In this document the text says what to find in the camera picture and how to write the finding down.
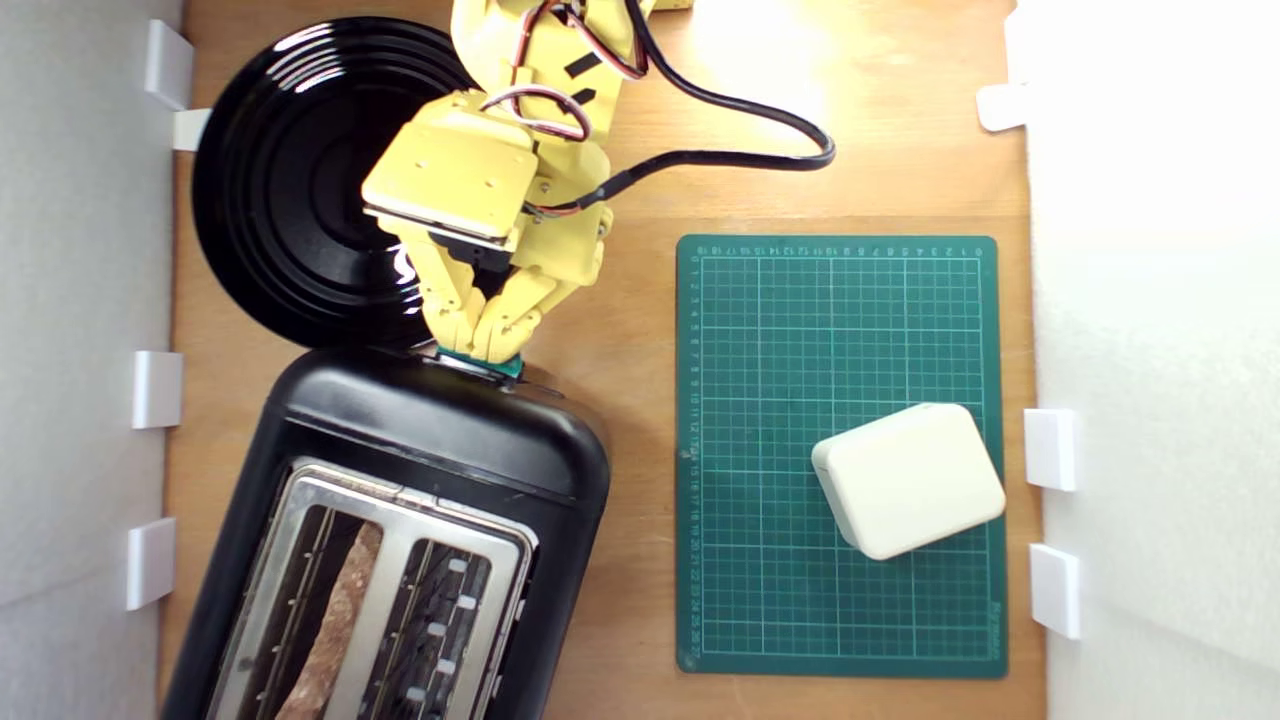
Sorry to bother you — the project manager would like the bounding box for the white wall clip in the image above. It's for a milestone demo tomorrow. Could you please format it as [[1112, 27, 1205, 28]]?
[[1029, 542, 1084, 641], [976, 83, 1031, 134], [144, 18, 196, 112], [125, 516, 178, 612], [172, 107, 213, 153], [132, 350, 185, 430], [1023, 407, 1081, 493]]

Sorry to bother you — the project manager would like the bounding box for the green cutting mat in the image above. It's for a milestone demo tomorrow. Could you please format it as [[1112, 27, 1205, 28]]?
[[675, 234, 1010, 680]]

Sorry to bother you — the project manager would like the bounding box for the brown bread slice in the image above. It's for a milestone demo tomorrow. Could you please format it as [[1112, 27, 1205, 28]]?
[[274, 519, 385, 720]]

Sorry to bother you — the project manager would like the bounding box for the black two-slot toaster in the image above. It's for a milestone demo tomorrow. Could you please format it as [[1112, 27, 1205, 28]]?
[[160, 344, 613, 720]]

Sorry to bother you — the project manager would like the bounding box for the black camera cable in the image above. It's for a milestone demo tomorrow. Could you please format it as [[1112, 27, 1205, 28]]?
[[555, 0, 837, 219]]

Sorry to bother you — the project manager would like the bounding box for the yellow wrist camera box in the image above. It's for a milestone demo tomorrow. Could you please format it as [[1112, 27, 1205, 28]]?
[[361, 90, 542, 252]]

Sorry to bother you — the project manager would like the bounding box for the white rounded block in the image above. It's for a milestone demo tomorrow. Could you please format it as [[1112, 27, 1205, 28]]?
[[810, 402, 1008, 562]]

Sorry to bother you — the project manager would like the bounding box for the black round plate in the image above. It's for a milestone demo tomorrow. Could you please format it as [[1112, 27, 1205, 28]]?
[[192, 15, 481, 351]]

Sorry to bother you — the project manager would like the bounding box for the green toaster lever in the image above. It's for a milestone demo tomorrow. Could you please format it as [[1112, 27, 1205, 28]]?
[[437, 345, 525, 380]]

